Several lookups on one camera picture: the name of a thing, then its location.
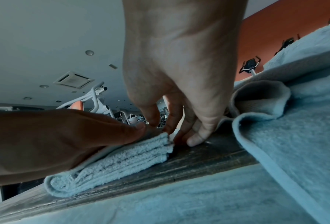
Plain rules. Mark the person's right hand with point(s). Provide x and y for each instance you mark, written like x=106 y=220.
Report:
x=181 y=54

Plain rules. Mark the person's left hand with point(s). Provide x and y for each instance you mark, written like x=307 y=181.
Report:
x=43 y=142

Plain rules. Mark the grey towel striped border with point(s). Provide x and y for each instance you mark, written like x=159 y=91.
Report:
x=120 y=161

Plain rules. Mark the heap of grey towels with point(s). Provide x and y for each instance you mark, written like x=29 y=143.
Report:
x=298 y=131

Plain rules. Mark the orange padded gym machine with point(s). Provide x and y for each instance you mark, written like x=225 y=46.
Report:
x=93 y=96

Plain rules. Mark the black gym equipment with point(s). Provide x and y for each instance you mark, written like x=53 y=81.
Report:
x=249 y=64

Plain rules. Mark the row of black gym machines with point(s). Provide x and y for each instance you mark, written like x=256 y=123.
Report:
x=131 y=119

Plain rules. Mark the low wooden table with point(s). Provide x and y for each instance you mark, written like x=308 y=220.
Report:
x=181 y=201

